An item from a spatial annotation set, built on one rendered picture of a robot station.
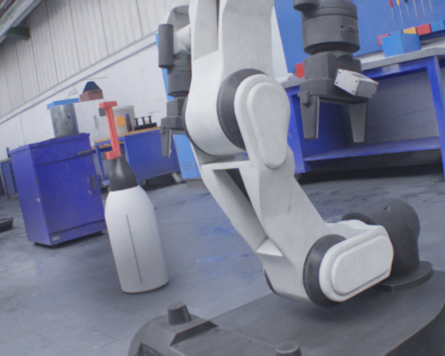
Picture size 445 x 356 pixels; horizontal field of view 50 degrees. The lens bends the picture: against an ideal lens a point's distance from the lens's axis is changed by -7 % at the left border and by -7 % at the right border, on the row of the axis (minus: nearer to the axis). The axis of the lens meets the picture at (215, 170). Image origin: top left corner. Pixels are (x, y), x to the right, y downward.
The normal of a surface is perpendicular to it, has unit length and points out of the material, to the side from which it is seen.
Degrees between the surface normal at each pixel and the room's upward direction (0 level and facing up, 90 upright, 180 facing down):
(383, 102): 90
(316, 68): 79
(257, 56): 90
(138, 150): 90
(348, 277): 90
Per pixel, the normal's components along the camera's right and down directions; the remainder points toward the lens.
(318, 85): -0.21, -0.02
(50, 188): 0.63, -0.06
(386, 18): -0.75, 0.19
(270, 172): 0.58, 0.38
